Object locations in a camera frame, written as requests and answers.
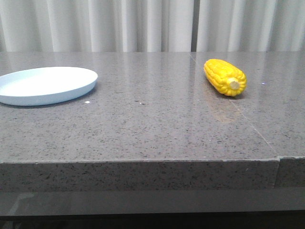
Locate yellow plastic corn cob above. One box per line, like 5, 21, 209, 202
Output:
203, 59, 247, 97

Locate light blue round plate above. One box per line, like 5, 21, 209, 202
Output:
0, 67, 98, 106

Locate white pleated curtain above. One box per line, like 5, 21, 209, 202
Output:
0, 0, 305, 52

